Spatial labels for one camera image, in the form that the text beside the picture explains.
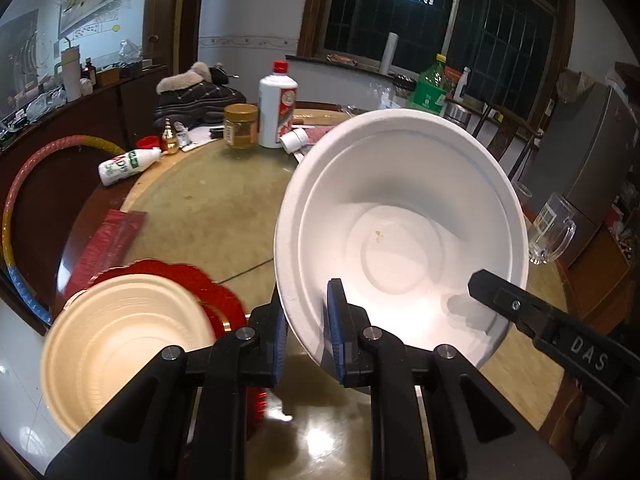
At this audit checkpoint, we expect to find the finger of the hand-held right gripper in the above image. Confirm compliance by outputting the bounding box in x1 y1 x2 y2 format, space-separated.
467 269 557 348

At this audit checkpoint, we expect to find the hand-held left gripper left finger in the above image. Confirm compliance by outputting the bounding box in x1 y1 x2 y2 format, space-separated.
45 287 290 480

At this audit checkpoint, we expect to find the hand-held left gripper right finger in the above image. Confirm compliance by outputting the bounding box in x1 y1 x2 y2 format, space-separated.
326 278 573 480

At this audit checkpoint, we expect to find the red plastic scalloped bowl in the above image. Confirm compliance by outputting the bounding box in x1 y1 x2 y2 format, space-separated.
197 295 228 333
89 259 271 426

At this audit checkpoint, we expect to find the white disposable bowl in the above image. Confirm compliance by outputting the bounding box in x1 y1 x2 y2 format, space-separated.
274 108 530 381

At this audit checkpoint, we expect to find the beige plastic ribbed bowl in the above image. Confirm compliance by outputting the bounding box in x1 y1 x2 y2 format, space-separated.
40 274 217 438

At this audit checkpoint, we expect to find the wooden cabinet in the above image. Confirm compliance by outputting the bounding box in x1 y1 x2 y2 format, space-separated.
565 220 640 336

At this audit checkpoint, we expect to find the clear glass pitcher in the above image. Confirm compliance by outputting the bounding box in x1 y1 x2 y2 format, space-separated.
525 192 577 266

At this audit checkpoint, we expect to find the small drinking glass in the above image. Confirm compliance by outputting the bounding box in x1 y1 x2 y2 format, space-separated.
512 182 533 216

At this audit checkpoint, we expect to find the grey refrigerator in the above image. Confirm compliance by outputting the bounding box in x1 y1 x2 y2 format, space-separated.
517 80 640 268

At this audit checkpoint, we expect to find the dark wooden chair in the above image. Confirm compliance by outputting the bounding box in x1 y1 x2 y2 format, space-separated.
470 102 546 181

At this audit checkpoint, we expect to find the stainless steel thermos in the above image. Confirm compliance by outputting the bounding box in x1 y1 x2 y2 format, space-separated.
442 99 473 128

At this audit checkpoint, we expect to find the small white cap cup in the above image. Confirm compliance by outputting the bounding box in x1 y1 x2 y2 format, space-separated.
279 127 311 153

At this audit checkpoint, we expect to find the red plastic packet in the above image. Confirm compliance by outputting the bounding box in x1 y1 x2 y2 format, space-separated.
70 209 148 288

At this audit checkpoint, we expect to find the peanut butter jar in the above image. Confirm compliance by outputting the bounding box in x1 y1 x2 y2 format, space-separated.
223 103 259 151

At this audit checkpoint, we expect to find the white spray bottle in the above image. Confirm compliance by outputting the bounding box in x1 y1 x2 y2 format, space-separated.
452 66 472 101

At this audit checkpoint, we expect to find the green plastic bottle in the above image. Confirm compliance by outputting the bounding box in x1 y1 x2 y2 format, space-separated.
404 53 448 117

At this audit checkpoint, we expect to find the crumpled brown paper bag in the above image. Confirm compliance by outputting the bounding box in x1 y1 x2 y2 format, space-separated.
557 70 593 98

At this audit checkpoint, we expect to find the white liquor bottle red cap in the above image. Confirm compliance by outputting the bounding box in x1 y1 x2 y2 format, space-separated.
257 60 299 149

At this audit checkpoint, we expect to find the white paper card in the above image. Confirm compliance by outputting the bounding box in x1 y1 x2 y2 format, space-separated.
177 125 226 151

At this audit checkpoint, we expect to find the small gold bottle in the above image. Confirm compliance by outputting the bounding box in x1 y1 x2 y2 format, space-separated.
160 117 181 155

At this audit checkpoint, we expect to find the clear bottle with black lid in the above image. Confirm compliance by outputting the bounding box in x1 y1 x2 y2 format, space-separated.
391 74 417 110

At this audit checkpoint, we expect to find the white glue bottle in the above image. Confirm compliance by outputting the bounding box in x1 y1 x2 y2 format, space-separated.
97 149 163 187

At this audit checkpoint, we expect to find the multicoloured hula hoop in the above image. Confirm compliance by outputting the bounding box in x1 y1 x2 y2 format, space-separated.
1 135 126 326

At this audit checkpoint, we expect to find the black jacket with fur collar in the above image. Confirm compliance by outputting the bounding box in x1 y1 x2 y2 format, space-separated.
155 61 247 126

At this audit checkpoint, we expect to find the white paper roll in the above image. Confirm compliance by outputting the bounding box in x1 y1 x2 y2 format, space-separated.
378 32 399 76

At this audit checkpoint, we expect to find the dark wooden sideboard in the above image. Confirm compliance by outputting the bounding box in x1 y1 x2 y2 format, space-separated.
0 62 171 201

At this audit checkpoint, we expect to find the dark barred window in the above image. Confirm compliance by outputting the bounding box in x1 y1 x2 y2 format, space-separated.
300 0 576 78

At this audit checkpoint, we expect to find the white tumbler with handle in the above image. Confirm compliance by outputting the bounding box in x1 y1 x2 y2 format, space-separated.
54 46 83 103

